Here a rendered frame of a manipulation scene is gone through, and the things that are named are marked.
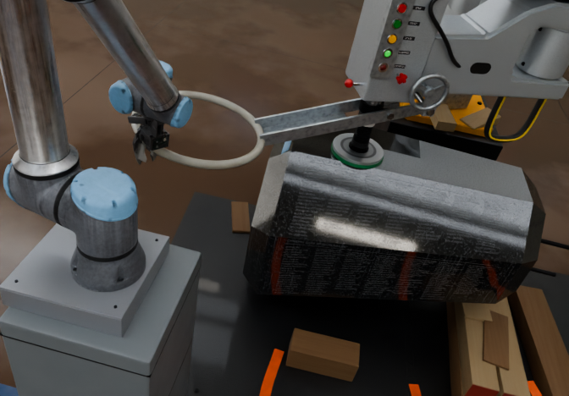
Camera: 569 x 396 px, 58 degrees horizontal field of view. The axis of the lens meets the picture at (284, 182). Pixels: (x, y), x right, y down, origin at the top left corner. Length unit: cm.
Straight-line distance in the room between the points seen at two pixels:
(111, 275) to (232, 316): 121
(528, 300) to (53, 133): 247
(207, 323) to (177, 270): 95
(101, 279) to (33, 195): 26
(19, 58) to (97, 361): 75
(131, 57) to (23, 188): 42
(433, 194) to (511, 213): 32
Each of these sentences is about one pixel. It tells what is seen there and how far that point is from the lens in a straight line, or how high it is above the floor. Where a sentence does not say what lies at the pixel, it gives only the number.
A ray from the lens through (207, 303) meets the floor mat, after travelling 253.
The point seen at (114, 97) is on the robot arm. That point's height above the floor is 124.
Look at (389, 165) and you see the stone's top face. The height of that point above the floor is 87.
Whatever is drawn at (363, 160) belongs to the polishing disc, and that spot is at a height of 89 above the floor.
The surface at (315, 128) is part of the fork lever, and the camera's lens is 193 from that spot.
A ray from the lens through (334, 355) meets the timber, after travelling 232.
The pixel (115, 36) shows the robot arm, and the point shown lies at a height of 153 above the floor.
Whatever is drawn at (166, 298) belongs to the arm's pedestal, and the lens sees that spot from 147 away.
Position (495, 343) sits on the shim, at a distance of 254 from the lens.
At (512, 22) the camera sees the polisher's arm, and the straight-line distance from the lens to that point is 202.
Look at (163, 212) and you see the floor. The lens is 298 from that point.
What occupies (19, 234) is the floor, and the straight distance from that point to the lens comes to 293.
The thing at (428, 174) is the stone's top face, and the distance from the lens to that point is 216.
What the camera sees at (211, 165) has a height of 98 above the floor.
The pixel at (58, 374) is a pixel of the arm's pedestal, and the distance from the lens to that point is 157.
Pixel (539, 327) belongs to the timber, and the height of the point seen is 11.
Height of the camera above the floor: 200
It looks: 37 degrees down
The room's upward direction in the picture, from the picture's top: 12 degrees clockwise
